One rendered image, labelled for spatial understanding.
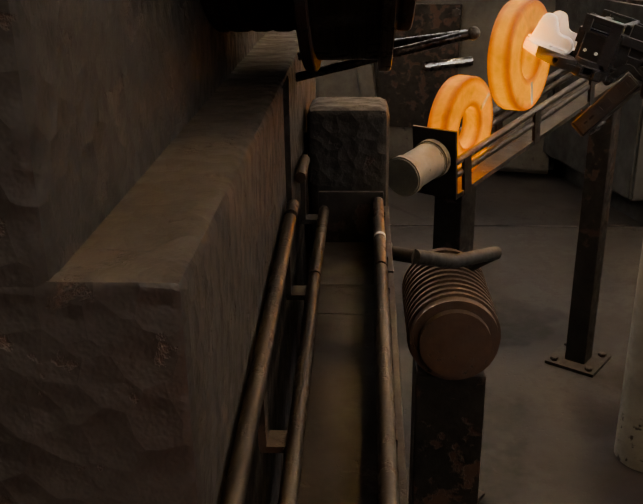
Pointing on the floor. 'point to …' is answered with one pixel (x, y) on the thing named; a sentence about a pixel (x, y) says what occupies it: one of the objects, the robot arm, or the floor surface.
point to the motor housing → (447, 378)
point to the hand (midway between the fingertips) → (522, 41)
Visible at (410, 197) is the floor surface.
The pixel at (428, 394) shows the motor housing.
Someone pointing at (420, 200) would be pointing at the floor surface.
